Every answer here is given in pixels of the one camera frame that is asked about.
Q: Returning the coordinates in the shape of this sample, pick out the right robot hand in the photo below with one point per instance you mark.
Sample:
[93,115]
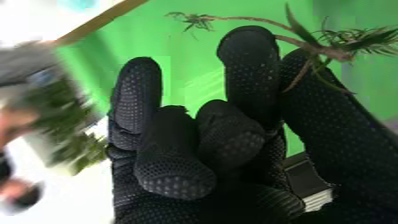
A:
[178,173]

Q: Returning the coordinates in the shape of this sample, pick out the green sprig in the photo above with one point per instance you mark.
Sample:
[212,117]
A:
[331,50]

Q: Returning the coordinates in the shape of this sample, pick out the bunch of green sprigs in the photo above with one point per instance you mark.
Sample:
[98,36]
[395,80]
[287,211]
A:
[68,116]

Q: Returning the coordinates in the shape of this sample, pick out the person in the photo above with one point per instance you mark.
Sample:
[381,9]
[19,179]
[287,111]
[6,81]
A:
[19,66]

